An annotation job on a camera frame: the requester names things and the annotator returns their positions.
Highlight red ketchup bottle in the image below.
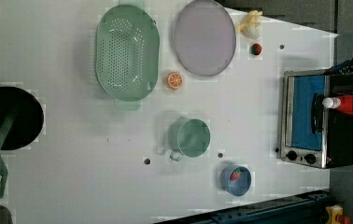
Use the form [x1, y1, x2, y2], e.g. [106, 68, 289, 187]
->
[322, 95, 353, 116]

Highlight silver toaster oven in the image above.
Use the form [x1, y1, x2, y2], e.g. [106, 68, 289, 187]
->
[278, 70, 353, 169]

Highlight green measuring cup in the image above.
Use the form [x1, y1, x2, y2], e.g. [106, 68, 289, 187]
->
[168, 119, 211, 161]

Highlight orange slice toy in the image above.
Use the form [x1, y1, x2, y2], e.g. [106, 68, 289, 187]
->
[166, 72, 183, 90]

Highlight grey round plate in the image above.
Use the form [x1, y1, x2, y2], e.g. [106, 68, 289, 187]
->
[173, 0, 236, 76]

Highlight strawberry in blue bowl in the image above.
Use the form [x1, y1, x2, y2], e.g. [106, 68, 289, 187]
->
[230, 169, 241, 181]

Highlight green oval colander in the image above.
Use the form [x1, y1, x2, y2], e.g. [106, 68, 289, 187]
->
[95, 5, 160, 102]

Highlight blue bowl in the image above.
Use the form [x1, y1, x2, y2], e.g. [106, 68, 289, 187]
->
[220, 164, 252, 197]

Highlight red toy strawberry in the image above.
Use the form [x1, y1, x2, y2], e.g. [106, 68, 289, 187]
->
[250, 43, 262, 56]

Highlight peeled toy banana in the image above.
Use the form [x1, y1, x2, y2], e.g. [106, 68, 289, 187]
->
[235, 10, 262, 39]

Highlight black round pan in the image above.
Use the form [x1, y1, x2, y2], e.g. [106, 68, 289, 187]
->
[0, 86, 45, 151]

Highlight yellow red toy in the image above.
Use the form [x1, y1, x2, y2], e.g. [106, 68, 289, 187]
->
[326, 205, 351, 224]

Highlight blue metal frame rail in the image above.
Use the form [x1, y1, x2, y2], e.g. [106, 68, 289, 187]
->
[157, 190, 335, 224]

